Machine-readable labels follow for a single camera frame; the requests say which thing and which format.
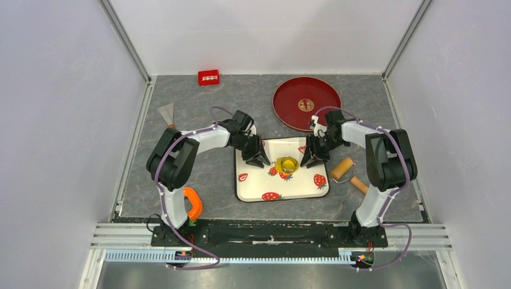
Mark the white strawberry tray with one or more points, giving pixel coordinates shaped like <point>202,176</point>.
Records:
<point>254,184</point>

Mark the orange handled metal scraper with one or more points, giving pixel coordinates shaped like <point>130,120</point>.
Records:
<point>167,113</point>

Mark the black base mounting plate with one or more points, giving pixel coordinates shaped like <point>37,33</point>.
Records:
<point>228,238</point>

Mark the yellow dough scrap strip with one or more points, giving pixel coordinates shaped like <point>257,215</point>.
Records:
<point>278,165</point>

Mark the orange horseshoe magnet toy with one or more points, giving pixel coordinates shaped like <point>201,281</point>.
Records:
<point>196,205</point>

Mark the wooden dough roller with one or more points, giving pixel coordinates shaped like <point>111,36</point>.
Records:
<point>344,172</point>

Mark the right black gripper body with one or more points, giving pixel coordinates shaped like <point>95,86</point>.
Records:
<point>320,147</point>

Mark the red toy brick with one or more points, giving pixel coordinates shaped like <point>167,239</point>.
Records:
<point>208,77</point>

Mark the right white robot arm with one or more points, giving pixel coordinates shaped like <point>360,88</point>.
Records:
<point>390,162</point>

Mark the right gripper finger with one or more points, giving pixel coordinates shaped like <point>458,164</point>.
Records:
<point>320,161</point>
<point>307,159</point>

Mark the yellow dough piece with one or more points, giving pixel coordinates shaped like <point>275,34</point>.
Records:
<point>288,165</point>

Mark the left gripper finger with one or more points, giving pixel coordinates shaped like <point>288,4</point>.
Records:
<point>255,161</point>
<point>262,157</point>

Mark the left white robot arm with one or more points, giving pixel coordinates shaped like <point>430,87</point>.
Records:
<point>171,162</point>

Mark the aluminium frame rail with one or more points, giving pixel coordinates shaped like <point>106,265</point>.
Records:
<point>132,242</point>

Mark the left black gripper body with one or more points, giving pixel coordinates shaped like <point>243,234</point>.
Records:
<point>249,146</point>

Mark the red round plate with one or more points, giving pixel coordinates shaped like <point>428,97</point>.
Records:
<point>296,100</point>

